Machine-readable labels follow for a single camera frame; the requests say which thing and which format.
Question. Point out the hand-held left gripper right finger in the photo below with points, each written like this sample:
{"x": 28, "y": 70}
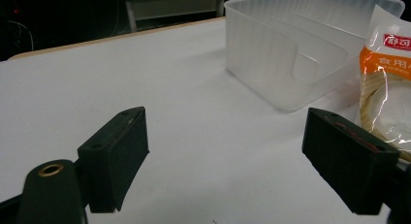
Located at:
{"x": 350, "y": 162}

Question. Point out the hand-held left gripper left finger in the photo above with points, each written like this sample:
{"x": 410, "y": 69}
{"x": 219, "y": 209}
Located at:
{"x": 113, "y": 159}

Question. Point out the translucent plastic storage box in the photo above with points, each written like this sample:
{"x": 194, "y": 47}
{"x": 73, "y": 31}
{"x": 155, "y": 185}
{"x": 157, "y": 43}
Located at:
{"x": 284, "y": 56}

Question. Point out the orange and white food packet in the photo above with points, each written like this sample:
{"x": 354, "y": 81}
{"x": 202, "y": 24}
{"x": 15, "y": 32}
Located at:
{"x": 389, "y": 85}

